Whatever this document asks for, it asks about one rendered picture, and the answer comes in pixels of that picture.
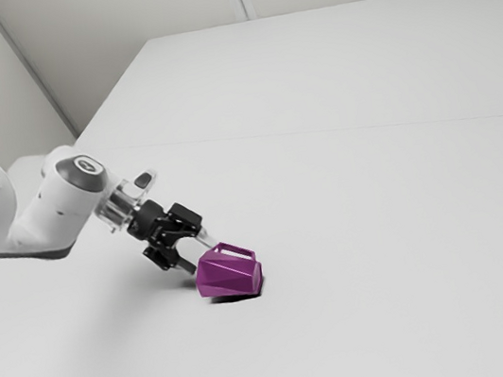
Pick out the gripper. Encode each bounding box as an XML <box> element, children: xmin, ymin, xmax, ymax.
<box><xmin>122</xmin><ymin>189</ymin><xmax>223</xmax><ymax>284</ymax></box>

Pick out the purple faceted mug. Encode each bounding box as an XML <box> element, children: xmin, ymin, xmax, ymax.
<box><xmin>190</xmin><ymin>236</ymin><xmax>269</xmax><ymax>308</ymax></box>

